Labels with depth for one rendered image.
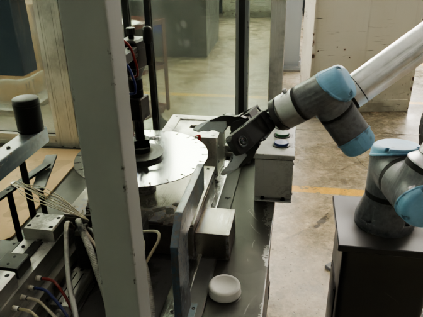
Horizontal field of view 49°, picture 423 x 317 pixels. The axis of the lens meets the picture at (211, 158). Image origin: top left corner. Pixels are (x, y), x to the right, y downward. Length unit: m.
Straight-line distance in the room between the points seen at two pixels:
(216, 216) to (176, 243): 0.34
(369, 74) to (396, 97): 3.34
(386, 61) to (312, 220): 1.69
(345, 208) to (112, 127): 1.03
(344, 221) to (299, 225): 1.33
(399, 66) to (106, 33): 0.82
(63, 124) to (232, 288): 0.99
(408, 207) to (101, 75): 0.81
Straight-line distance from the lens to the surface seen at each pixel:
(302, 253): 2.42
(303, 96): 0.94
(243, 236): 1.21
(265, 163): 1.30
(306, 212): 2.75
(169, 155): 1.17
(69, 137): 1.78
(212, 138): 1.38
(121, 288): 0.50
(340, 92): 0.93
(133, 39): 0.99
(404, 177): 1.09
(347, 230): 1.27
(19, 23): 0.91
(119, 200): 0.44
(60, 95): 1.73
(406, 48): 1.11
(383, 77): 1.10
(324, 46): 4.13
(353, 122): 0.97
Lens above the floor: 1.44
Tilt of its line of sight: 26 degrees down
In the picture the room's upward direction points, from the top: 1 degrees counter-clockwise
